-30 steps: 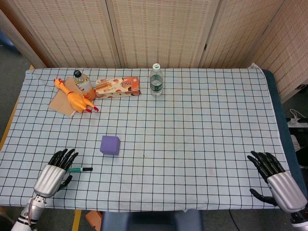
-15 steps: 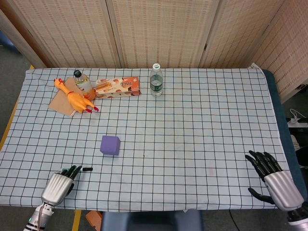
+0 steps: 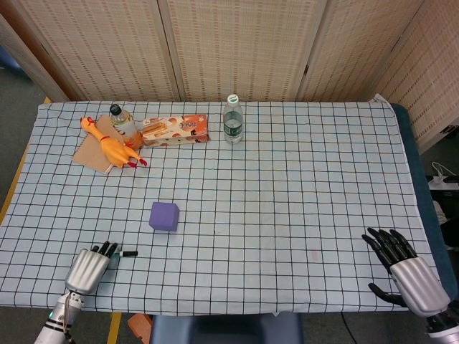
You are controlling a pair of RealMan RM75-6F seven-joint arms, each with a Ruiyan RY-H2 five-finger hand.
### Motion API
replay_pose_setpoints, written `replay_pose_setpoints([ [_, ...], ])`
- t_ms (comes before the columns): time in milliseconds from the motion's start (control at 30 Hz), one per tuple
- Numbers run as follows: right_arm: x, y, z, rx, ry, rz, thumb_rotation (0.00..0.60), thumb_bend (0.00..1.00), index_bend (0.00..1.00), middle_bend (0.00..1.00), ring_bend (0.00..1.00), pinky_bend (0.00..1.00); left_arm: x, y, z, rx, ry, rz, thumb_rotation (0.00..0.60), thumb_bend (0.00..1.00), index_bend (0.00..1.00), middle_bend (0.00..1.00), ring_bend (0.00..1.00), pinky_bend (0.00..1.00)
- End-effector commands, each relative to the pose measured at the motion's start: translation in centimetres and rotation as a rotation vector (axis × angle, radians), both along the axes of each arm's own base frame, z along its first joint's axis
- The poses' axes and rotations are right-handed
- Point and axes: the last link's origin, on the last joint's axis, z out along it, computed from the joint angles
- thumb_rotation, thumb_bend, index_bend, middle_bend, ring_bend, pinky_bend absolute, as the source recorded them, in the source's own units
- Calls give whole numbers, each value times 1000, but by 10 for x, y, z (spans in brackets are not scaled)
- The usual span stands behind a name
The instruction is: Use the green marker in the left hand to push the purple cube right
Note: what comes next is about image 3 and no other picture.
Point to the purple foam cube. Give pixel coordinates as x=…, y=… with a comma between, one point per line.
x=164, y=217

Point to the orange biscuit box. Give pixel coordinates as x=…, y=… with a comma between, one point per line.
x=175, y=130

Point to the brown paper notebook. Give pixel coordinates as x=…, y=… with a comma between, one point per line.
x=94, y=150

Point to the orange juice bottle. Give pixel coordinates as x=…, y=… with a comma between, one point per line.
x=125, y=126

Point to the woven folding screen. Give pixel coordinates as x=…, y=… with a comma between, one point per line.
x=233, y=46

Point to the yellow rubber chicken toy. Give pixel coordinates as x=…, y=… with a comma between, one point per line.
x=107, y=145

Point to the checkered tablecloth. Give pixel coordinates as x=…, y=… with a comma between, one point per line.
x=233, y=200

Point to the orange cardboard piece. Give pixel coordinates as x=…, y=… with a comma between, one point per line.
x=139, y=324

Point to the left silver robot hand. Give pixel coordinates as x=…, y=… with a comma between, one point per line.
x=86, y=270

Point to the green marker pen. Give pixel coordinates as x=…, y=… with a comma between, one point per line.
x=126, y=254

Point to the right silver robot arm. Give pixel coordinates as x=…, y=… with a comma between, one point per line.
x=443, y=328

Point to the clear water bottle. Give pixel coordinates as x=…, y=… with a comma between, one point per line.
x=233, y=120

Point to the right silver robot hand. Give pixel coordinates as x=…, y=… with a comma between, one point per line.
x=412, y=279

